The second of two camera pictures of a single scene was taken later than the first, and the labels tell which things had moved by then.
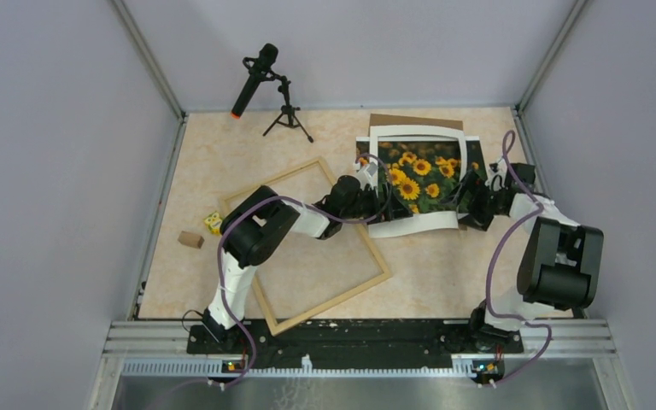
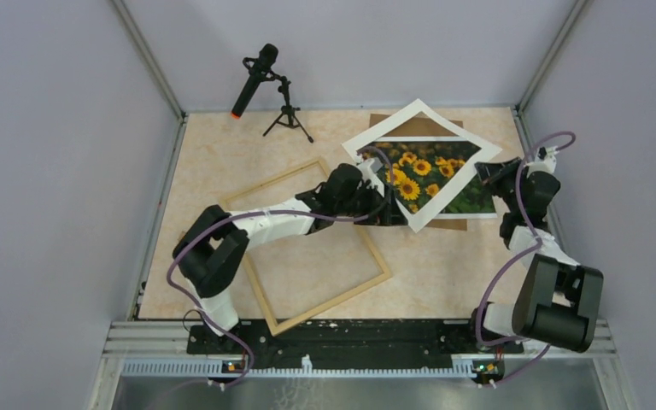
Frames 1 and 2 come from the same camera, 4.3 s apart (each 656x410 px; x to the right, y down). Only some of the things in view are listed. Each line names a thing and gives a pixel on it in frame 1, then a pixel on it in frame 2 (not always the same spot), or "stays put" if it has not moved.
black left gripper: x=390 y=210 stays put
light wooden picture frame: x=276 y=328 stays put
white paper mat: x=404 y=225 -> x=433 y=203
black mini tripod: x=287 y=116 stays put
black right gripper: x=475 y=185 -> x=491 y=174
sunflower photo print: x=419 y=172 stays put
